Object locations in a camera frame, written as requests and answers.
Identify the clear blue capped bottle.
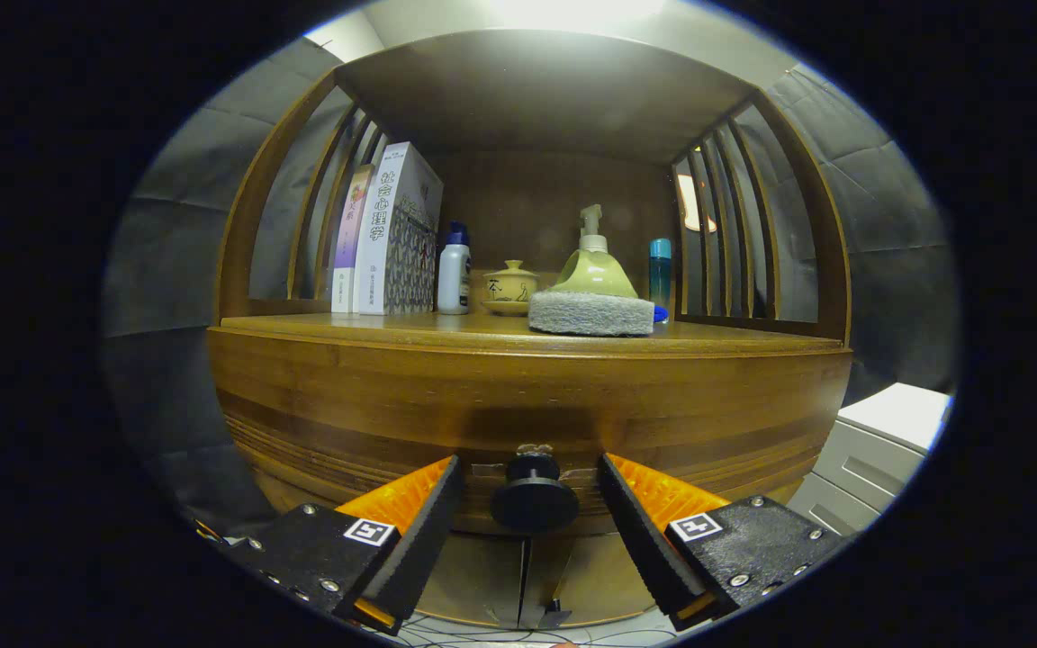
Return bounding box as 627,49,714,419
649,238,673,311

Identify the white pump bottle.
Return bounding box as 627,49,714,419
575,204,609,255

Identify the yellow ceramic lidded teacup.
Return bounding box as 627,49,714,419
481,260,539,317

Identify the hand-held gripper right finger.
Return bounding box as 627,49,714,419
598,453,843,631

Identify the wooden drawer with black knob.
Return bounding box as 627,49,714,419
208,326,854,536

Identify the grey scrub sponge green handle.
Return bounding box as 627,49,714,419
528,250,656,338

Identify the white drawer unit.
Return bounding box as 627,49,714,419
787,382,953,536

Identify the thin purple book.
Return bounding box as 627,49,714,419
331,164,377,314

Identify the wooden cabinet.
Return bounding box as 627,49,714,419
208,29,854,629

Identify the thick white patterned book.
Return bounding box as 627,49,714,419
353,141,445,316

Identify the small white bottle blue cap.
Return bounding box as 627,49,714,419
436,222,473,315

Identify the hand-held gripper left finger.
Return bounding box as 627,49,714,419
229,454,464,635

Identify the wooden countertop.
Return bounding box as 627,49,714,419
220,310,848,359

